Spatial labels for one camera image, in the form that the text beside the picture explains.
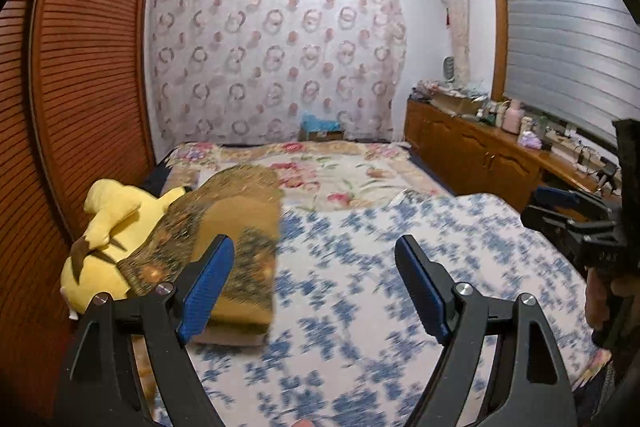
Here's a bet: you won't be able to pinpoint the tied pale side curtain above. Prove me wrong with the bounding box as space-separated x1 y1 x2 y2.
437 0 473 82

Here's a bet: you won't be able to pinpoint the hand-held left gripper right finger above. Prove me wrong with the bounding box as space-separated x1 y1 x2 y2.
394 234 576 427

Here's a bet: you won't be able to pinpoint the black cables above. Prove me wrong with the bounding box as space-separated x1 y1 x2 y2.
575 147 621 192

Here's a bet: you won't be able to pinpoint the blue cloth on box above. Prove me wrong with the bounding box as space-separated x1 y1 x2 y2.
299 113 346 142

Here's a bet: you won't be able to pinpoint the floral quilt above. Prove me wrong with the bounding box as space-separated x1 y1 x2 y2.
165 142 453 212

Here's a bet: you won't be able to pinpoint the brown patterned shirt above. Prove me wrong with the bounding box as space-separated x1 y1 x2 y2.
117 164 283 340

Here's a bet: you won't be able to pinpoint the pink bottle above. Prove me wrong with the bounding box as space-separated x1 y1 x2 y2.
502 102 523 132

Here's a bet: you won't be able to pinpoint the flat brown cardboard box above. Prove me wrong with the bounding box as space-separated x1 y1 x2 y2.
430 94 483 115

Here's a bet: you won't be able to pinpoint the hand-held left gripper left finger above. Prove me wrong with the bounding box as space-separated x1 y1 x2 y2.
52 234 236 427

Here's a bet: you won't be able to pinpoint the blue floral bedsheet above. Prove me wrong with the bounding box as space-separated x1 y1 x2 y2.
130 192 601 427

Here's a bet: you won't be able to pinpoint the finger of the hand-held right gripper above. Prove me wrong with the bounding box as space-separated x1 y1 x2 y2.
520 204 601 258
532 186 621 220

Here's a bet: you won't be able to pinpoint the grey window blind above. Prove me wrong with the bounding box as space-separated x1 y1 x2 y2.
502 0 640 148

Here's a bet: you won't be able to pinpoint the wooden cabinet desk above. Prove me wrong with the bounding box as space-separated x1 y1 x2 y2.
404 99 623 212

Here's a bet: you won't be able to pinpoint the yellow plush toy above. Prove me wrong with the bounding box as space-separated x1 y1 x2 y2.
61 178 191 320

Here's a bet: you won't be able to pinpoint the sheer circle-patterned curtain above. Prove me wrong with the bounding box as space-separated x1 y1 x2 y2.
146 0 408 145

